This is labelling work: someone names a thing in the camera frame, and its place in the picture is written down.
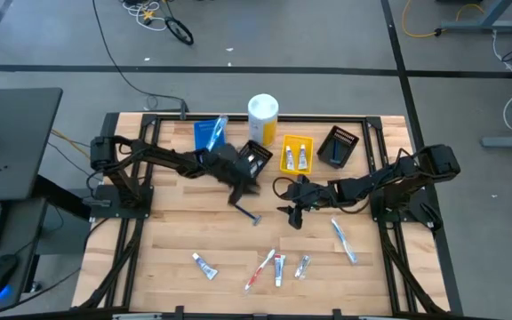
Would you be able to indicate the black aluminium table frame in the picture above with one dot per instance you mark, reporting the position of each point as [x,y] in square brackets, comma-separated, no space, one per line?
[327,118]

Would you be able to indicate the yellow plastic basket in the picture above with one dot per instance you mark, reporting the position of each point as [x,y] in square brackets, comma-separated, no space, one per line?
[296,169]

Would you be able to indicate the small white toothpaste tube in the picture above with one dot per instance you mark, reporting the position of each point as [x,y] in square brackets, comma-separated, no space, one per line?
[205,266]
[302,156]
[279,269]
[290,157]

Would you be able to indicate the white yellow wipes canister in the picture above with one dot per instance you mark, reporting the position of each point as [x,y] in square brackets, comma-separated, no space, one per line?
[262,111]

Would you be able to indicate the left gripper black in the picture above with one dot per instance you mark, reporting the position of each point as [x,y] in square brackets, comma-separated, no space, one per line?
[227,166]

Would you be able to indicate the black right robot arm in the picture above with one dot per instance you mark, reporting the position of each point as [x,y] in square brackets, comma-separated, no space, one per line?
[371,186]

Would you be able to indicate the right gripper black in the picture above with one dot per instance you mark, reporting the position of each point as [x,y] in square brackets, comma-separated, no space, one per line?
[309,191]

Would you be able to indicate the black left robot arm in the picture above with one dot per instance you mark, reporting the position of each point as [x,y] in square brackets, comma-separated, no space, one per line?
[167,157]

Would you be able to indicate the blue toothbrush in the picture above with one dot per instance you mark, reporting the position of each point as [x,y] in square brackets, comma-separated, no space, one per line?
[217,131]
[344,240]

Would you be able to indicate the grey metal desk foot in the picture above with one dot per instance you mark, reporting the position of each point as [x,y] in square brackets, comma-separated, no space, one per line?
[509,141]
[482,25]

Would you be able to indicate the blue plastic basket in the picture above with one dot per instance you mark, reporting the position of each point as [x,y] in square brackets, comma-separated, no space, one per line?
[202,133]

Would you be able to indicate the red toothbrush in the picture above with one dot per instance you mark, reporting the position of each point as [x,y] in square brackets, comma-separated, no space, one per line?
[259,269]

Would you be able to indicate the black desk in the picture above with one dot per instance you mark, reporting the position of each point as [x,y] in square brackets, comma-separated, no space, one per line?
[11,133]

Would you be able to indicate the black plastic basket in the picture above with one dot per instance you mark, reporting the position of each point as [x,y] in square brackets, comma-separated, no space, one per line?
[347,135]
[264,152]

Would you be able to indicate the black computer mouse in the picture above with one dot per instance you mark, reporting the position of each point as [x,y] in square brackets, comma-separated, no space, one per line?
[0,273]

